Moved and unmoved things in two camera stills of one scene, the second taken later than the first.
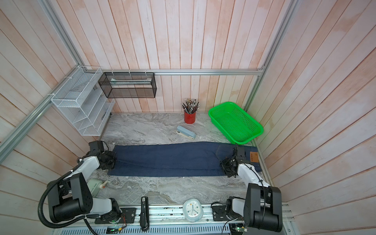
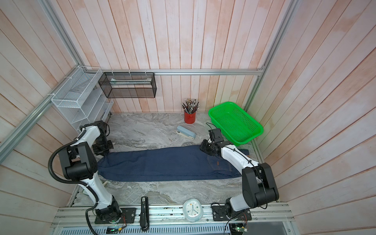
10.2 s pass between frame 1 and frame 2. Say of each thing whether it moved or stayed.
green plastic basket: stayed
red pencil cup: stayed
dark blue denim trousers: moved
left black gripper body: moved
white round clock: stayed
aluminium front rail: stayed
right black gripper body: moved
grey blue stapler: stayed
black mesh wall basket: stayed
